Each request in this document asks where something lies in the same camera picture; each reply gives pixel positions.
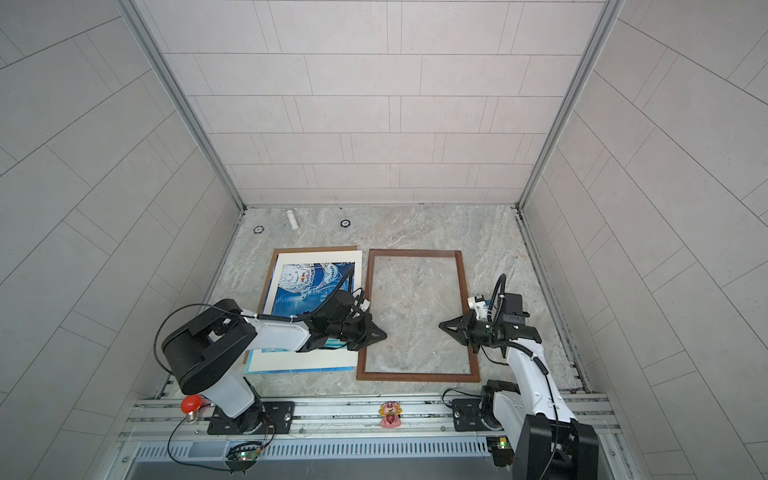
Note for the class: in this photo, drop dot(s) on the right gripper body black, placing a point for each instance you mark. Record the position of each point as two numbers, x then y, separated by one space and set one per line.
483 333

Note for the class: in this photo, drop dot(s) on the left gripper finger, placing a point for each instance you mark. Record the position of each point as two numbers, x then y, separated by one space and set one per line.
367 329
364 341

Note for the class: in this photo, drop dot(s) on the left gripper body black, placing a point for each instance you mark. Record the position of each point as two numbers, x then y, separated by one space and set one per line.
346 331

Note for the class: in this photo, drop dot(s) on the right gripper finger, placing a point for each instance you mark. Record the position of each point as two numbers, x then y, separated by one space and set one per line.
462 336
457 324

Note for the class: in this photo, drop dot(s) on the brown wooden picture frame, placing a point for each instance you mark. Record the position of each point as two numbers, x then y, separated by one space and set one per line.
411 292

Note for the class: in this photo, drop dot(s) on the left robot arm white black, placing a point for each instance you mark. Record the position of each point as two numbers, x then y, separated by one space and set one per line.
200 353

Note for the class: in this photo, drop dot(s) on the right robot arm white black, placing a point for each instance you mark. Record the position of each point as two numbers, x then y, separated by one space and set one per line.
537 434

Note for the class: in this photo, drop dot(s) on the blue poster with white mat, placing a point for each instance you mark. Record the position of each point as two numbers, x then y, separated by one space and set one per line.
300 360

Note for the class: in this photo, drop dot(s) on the pink toy figurine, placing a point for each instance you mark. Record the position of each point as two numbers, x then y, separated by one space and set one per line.
391 415

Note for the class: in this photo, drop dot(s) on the brown backing board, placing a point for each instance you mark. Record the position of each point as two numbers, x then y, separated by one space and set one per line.
300 249

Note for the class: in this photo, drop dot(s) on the white cylinder tube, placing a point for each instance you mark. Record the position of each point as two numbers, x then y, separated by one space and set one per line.
292 219

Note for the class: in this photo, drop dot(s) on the right circuit board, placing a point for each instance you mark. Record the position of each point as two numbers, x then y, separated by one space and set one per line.
501 451

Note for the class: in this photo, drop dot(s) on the circuit board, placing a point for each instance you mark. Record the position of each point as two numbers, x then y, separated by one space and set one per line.
240 458
501 451

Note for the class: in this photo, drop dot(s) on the left circuit board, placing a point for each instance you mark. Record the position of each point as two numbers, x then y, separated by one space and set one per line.
240 458

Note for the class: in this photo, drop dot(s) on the red emergency stop button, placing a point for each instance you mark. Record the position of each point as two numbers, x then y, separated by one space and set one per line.
190 407

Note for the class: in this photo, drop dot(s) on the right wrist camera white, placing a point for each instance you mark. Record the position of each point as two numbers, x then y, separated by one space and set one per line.
479 305

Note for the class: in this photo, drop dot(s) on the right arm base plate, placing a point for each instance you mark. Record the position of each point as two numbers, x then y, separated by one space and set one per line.
472 415

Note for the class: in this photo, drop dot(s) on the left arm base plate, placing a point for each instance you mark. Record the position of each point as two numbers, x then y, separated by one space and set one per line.
271 417

